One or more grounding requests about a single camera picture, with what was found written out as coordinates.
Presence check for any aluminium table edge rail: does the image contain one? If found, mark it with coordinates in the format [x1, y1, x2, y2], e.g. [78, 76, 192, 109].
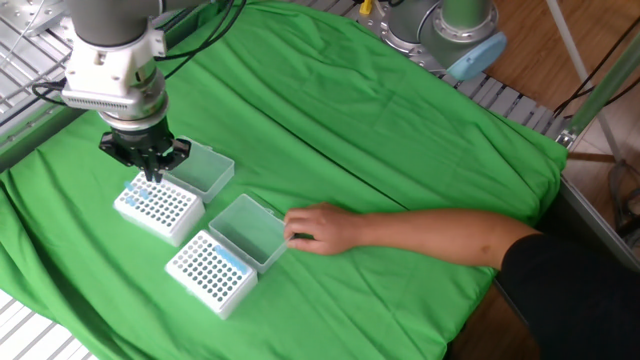
[559, 177, 640, 284]

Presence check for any green table cloth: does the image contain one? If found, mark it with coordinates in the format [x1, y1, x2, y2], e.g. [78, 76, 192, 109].
[0, 0, 570, 360]

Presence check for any green frame post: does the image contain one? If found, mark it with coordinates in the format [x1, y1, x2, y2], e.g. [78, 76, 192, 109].
[567, 29, 640, 139]

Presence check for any white pipette tip box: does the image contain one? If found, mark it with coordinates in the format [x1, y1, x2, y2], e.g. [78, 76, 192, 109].
[112, 135, 236, 248]
[164, 193, 290, 320]

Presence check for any black camera cable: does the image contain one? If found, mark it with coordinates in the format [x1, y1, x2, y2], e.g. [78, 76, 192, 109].
[31, 79, 69, 106]

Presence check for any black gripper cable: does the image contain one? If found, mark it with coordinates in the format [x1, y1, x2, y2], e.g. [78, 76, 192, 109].
[152, 0, 249, 81]

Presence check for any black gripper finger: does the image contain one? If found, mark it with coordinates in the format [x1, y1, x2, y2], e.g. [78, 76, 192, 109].
[127, 157, 164, 184]
[158, 138, 193, 174]

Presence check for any bare person hand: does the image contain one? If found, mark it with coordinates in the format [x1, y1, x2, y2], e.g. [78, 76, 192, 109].
[283, 202, 364, 257]

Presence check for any aluminium corner bracket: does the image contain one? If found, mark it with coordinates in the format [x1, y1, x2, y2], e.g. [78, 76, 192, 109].
[554, 128, 579, 150]

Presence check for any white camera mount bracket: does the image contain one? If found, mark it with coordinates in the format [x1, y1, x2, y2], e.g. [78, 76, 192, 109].
[62, 27, 167, 101]

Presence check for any black shirt sleeve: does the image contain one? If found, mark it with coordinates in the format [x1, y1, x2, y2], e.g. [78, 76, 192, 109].
[499, 232, 640, 360]

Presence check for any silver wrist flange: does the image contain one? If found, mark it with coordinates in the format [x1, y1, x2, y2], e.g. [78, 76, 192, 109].
[99, 64, 170, 132]

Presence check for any white pole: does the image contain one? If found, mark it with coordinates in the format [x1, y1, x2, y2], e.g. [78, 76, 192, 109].
[544, 0, 626, 164]

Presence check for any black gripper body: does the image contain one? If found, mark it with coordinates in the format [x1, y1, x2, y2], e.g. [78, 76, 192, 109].
[98, 117, 176, 161]

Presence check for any black floor cable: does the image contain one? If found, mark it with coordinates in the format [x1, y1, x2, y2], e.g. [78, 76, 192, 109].
[552, 18, 640, 119]

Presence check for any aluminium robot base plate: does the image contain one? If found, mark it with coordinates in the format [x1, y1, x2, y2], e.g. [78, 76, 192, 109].
[349, 0, 484, 84]

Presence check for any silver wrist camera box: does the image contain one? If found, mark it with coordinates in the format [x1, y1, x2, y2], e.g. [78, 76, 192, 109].
[59, 87, 141, 120]

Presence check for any perforated aluminium plate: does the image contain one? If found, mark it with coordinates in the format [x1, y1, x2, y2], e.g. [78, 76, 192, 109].
[0, 0, 69, 39]

